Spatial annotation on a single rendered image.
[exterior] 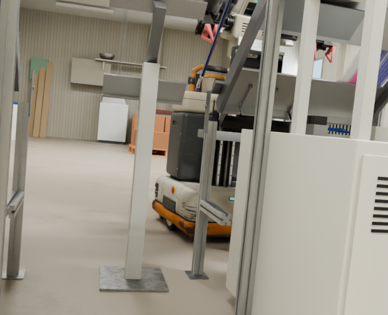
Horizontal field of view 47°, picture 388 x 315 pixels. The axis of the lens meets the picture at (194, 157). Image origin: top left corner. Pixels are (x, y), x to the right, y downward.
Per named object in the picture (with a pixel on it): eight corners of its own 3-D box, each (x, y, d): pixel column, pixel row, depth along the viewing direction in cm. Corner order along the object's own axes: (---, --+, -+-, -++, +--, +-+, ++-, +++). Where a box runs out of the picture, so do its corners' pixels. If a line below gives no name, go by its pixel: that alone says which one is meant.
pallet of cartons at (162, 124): (200, 160, 802) (204, 119, 797) (131, 154, 775) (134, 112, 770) (190, 155, 888) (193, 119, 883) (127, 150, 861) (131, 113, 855)
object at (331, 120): (222, 113, 180) (219, 100, 185) (362, 128, 198) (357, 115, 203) (223, 111, 179) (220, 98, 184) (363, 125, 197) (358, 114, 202)
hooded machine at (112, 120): (124, 143, 1112) (129, 89, 1102) (126, 144, 1055) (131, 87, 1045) (96, 140, 1097) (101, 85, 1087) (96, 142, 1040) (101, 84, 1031)
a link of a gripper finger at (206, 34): (227, 36, 172) (220, 22, 178) (210, 34, 169) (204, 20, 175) (221, 50, 177) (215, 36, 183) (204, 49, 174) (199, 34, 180)
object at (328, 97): (222, 106, 181) (221, 100, 183) (362, 122, 199) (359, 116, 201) (237, 71, 167) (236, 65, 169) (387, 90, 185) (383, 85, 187)
